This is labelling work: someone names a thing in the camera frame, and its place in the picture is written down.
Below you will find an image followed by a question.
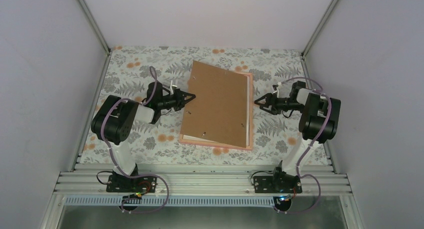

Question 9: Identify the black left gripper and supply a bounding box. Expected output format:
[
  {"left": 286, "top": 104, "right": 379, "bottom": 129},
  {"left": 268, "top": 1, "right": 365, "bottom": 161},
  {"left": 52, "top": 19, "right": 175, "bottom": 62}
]
[{"left": 158, "top": 89, "right": 196, "bottom": 111}]

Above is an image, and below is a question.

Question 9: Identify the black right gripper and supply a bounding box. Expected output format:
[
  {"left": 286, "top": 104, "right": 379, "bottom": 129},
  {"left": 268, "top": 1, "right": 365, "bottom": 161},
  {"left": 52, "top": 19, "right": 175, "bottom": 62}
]
[{"left": 255, "top": 93, "right": 304, "bottom": 116}]

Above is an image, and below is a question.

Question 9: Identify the brown cardboard backing board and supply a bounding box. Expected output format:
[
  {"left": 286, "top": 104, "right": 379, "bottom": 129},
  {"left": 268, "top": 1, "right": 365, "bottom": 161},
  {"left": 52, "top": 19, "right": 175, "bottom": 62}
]
[{"left": 179, "top": 60, "right": 249, "bottom": 149}]

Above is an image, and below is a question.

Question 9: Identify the sunset photo print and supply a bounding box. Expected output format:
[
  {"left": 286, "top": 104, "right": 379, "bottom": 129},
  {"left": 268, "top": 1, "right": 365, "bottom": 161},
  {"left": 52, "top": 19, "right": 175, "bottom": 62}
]
[{"left": 182, "top": 74, "right": 251, "bottom": 148}]

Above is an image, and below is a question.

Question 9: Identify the pink wooden picture frame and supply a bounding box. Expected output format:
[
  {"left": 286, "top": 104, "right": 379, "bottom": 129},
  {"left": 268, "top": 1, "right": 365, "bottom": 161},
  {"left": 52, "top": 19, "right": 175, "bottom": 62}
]
[{"left": 178, "top": 71, "right": 254, "bottom": 151}]

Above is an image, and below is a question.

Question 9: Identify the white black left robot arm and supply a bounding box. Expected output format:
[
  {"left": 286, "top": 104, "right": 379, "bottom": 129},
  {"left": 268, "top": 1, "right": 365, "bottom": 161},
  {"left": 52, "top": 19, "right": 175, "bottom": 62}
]
[{"left": 90, "top": 81, "right": 196, "bottom": 192}]

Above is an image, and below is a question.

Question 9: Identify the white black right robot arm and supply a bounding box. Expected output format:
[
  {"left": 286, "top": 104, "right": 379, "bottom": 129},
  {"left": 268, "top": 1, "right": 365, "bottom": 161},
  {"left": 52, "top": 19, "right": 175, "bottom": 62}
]
[{"left": 254, "top": 80, "right": 341, "bottom": 193}]

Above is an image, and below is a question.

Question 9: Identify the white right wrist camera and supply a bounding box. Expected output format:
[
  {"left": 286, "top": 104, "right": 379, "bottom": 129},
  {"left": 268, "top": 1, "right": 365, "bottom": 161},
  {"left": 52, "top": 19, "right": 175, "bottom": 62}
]
[{"left": 272, "top": 82, "right": 282, "bottom": 98}]

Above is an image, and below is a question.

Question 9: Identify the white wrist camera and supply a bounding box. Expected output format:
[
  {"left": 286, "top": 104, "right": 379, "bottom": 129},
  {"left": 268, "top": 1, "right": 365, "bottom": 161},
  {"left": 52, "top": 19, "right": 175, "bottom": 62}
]
[
  {"left": 272, "top": 82, "right": 282, "bottom": 98},
  {"left": 169, "top": 80, "right": 178, "bottom": 95}
]

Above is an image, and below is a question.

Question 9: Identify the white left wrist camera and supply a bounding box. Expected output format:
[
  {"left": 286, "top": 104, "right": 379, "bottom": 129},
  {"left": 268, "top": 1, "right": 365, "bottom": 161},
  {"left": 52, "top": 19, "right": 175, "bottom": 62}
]
[{"left": 169, "top": 80, "right": 178, "bottom": 95}]

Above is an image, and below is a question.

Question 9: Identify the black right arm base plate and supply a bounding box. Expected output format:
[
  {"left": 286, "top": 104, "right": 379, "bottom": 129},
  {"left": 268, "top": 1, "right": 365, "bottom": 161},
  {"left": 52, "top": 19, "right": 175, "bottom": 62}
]
[{"left": 253, "top": 174, "right": 303, "bottom": 194}]

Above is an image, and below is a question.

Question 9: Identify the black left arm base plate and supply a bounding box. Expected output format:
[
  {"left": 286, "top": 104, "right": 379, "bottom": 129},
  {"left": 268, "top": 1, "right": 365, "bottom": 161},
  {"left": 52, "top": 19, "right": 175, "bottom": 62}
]
[{"left": 106, "top": 174, "right": 157, "bottom": 194}]

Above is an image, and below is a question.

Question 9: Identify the aluminium corner post right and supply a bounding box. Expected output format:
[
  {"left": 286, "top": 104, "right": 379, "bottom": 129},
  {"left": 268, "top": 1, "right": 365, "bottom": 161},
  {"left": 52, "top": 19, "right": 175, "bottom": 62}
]
[{"left": 301, "top": 0, "right": 340, "bottom": 61}]

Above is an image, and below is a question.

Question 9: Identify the aluminium corner post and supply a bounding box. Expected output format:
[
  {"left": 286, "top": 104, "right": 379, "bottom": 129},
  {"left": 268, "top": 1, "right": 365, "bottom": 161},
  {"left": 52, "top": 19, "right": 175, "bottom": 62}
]
[
  {"left": 301, "top": 0, "right": 340, "bottom": 61},
  {"left": 77, "top": 0, "right": 111, "bottom": 55}
]

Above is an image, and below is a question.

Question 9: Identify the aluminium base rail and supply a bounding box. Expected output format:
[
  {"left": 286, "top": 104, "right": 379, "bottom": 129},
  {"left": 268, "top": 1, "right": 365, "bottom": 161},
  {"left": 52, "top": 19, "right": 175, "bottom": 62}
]
[{"left": 54, "top": 163, "right": 353, "bottom": 196}]

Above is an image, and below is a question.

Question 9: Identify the aluminium corner post left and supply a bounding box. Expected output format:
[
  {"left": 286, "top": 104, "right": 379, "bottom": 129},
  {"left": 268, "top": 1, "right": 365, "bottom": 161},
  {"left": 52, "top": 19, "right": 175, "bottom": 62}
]
[{"left": 77, "top": 0, "right": 111, "bottom": 55}]

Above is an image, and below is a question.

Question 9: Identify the grey slotted cable duct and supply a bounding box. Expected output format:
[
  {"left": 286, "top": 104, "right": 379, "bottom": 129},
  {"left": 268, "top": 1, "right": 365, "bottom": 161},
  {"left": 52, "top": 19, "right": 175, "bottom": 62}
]
[{"left": 63, "top": 195, "right": 275, "bottom": 208}]

